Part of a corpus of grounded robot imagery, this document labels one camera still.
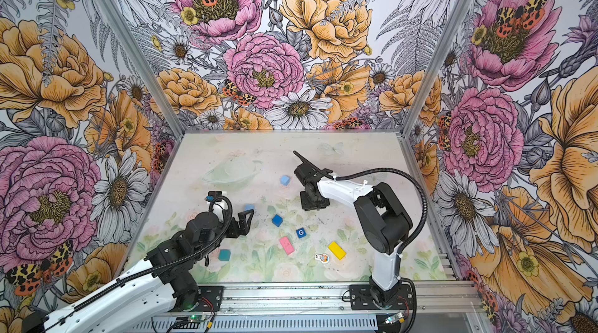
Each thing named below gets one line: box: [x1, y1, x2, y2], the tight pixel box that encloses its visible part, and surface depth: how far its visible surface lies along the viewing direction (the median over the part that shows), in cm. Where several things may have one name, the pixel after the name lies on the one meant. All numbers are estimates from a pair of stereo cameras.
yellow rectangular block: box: [327, 241, 347, 260], surface depth 85 cm
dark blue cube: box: [271, 213, 284, 228], surface depth 93 cm
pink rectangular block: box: [279, 236, 295, 256], surface depth 87 cm
